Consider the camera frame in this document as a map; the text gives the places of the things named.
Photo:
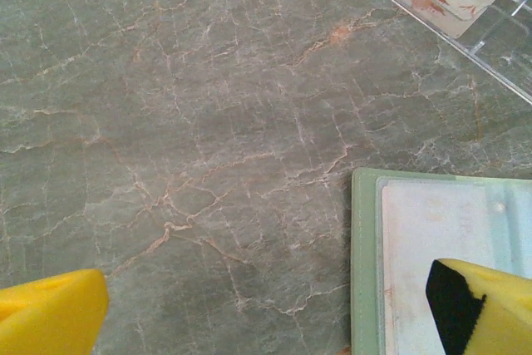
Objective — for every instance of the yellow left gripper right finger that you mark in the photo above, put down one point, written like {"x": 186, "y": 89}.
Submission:
{"x": 498, "y": 317}

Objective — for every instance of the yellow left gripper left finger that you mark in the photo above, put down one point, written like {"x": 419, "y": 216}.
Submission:
{"x": 50, "y": 317}

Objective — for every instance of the green card holder wallet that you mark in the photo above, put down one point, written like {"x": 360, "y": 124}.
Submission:
{"x": 365, "y": 267}

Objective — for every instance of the clear acrylic card stand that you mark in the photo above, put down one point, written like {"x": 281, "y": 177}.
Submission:
{"x": 498, "y": 39}

